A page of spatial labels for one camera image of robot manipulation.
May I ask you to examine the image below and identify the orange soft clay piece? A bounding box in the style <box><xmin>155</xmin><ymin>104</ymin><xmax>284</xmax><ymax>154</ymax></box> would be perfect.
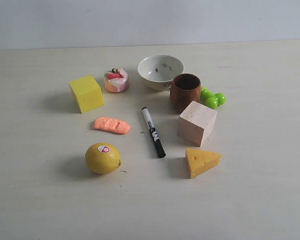
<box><xmin>93</xmin><ymin>117</ymin><xmax>131</xmax><ymax>135</ymax></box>

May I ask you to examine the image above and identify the black white marker pen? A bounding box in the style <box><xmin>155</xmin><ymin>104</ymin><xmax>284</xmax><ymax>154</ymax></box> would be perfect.
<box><xmin>141</xmin><ymin>107</ymin><xmax>166</xmax><ymax>159</ymax></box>

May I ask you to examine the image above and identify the light wooden cube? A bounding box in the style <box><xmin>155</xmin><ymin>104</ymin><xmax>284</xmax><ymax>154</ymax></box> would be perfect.
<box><xmin>177</xmin><ymin>101</ymin><xmax>218</xmax><ymax>147</ymax></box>

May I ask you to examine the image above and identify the brown wooden cup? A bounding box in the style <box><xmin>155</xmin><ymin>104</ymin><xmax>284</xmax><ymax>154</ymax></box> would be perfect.
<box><xmin>169</xmin><ymin>73</ymin><xmax>201</xmax><ymax>113</ymax></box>

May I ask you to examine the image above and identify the white ceramic bowl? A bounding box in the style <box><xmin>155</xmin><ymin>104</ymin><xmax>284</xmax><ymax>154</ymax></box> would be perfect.
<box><xmin>137</xmin><ymin>54</ymin><xmax>184</xmax><ymax>91</ymax></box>

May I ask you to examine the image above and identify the toy cake with strawberry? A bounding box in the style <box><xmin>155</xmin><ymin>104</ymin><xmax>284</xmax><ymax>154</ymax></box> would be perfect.
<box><xmin>103</xmin><ymin>68</ymin><xmax>129</xmax><ymax>93</ymax></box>

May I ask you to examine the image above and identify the yellow lemon with sticker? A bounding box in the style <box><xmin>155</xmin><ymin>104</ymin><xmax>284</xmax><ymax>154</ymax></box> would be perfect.
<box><xmin>85</xmin><ymin>142</ymin><xmax>122</xmax><ymax>174</ymax></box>

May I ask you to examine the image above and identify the yellow cheese wedge toy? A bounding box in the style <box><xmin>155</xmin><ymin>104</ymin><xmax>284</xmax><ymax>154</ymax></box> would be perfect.
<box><xmin>185</xmin><ymin>148</ymin><xmax>222</xmax><ymax>178</ymax></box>

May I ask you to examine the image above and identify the green plastic dumbbell toy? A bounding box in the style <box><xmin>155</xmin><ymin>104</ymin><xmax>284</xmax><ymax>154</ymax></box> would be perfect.
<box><xmin>200</xmin><ymin>87</ymin><xmax>227</xmax><ymax>110</ymax></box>

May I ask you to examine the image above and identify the yellow foam cube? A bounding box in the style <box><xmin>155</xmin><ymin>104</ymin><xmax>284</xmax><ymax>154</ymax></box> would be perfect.
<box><xmin>69</xmin><ymin>75</ymin><xmax>105</xmax><ymax>114</ymax></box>

